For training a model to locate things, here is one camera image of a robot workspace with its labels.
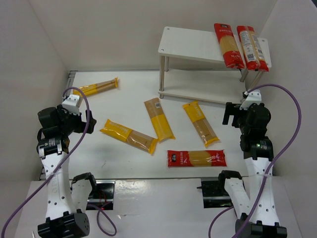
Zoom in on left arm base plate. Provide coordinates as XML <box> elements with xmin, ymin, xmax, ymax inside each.
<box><xmin>87</xmin><ymin>180</ymin><xmax>115</xmax><ymax>211</ymax></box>

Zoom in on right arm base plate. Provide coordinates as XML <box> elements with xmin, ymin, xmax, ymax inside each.
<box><xmin>197</xmin><ymin>178</ymin><xmax>233</xmax><ymax>209</ymax></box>

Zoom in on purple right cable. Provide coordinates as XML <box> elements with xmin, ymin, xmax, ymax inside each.
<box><xmin>208</xmin><ymin>83</ymin><xmax>302</xmax><ymax>238</ymax></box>

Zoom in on yellow pasta bag right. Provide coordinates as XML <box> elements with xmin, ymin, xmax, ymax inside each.
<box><xmin>183</xmin><ymin>101</ymin><xmax>219</xmax><ymax>148</ymax></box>

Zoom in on yellow pasta bag centre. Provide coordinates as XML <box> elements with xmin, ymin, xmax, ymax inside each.
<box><xmin>144</xmin><ymin>98</ymin><xmax>175</xmax><ymax>142</ymax></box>

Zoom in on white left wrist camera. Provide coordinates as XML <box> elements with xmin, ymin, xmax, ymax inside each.
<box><xmin>61</xmin><ymin>94</ymin><xmax>82</xmax><ymax>116</ymax></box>

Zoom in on thin yellow pasta bag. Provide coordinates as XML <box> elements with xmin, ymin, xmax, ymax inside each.
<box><xmin>79</xmin><ymin>77</ymin><xmax>118</xmax><ymax>97</ymax></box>

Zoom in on red pasta bag on shelf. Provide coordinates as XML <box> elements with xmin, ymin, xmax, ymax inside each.
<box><xmin>236</xmin><ymin>25</ymin><xmax>269</xmax><ymax>72</ymax></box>

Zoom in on purple cable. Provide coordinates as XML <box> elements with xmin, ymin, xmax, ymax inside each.
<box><xmin>0</xmin><ymin>86</ymin><xmax>117</xmax><ymax>238</ymax></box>
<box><xmin>208</xmin><ymin>83</ymin><xmax>302</xmax><ymax>238</ymax></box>

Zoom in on red pasta bag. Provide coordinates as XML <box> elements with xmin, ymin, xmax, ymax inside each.
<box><xmin>214</xmin><ymin>23</ymin><xmax>245</xmax><ymax>69</ymax></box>
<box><xmin>167</xmin><ymin>150</ymin><xmax>227</xmax><ymax>168</ymax></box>
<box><xmin>236</xmin><ymin>25</ymin><xmax>269</xmax><ymax>72</ymax></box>

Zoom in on white two-tier shelf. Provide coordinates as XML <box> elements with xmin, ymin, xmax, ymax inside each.
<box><xmin>158</xmin><ymin>26</ymin><xmax>263</xmax><ymax>104</ymax></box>

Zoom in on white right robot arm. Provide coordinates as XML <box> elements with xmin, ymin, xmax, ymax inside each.
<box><xmin>218</xmin><ymin>102</ymin><xmax>287</xmax><ymax>238</ymax></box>

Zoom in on yellow pasta bag left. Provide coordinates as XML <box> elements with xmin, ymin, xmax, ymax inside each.
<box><xmin>100</xmin><ymin>119</ymin><xmax>158</xmax><ymax>155</ymax></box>

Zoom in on red pasta bag front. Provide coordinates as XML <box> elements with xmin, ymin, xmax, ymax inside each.
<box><xmin>167</xmin><ymin>150</ymin><xmax>227</xmax><ymax>168</ymax></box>

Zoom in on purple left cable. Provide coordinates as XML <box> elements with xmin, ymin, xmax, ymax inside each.
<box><xmin>0</xmin><ymin>86</ymin><xmax>117</xmax><ymax>238</ymax></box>

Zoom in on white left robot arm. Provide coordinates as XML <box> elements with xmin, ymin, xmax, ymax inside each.
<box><xmin>37</xmin><ymin>105</ymin><xmax>96</xmax><ymax>238</ymax></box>

